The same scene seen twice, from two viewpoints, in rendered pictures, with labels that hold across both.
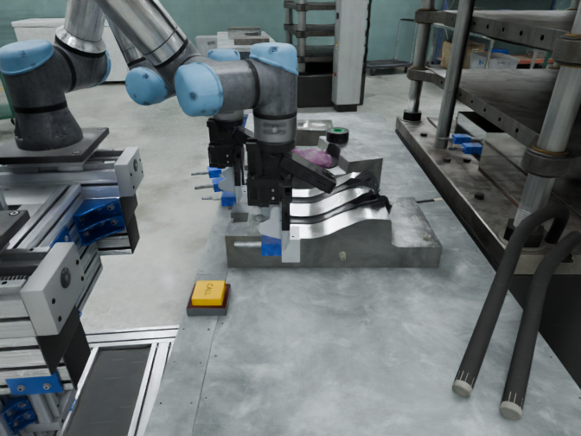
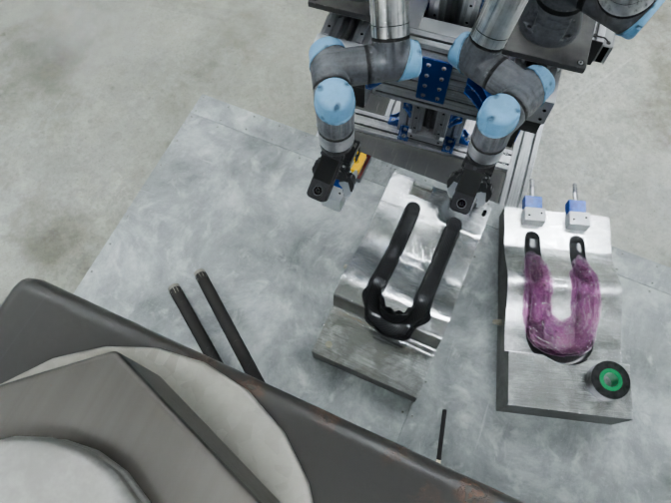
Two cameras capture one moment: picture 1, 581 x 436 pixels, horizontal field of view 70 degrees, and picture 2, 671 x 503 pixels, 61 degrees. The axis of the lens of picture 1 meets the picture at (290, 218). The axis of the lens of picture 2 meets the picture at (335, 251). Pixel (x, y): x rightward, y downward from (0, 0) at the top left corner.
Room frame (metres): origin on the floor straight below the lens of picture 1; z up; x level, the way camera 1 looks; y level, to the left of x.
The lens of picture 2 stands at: (1.00, -0.58, 2.17)
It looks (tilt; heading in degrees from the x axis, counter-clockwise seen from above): 68 degrees down; 117
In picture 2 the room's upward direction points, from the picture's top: 4 degrees counter-clockwise
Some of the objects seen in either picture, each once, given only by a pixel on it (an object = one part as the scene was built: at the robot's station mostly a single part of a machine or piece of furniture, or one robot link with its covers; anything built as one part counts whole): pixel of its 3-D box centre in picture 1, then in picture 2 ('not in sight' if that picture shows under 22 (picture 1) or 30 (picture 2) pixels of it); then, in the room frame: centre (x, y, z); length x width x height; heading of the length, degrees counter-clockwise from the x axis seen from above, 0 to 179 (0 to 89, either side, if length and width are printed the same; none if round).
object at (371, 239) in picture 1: (329, 216); (404, 277); (0.93, -0.10, 0.87); 0.50 x 0.26 x 0.14; 90
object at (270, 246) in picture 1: (267, 244); (341, 182); (0.70, 0.05, 0.93); 0.13 x 0.05 x 0.05; 90
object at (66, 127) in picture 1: (45, 121); (555, 9); (1.02, 0.61, 1.09); 0.15 x 0.15 x 0.10
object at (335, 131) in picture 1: (337, 135); (607, 380); (1.41, -0.16, 0.93); 0.08 x 0.08 x 0.04
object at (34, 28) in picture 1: (80, 51); not in sight; (7.16, 3.38, 0.47); 1.52 x 0.77 x 0.94; 99
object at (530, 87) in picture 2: not in sight; (519, 89); (1.01, 0.25, 1.20); 0.11 x 0.11 x 0.08; 70
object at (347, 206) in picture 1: (324, 197); (412, 266); (0.94, -0.09, 0.92); 0.35 x 0.16 x 0.09; 90
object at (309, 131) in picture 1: (309, 132); not in sight; (1.74, -0.08, 0.84); 0.20 x 0.15 x 0.07; 90
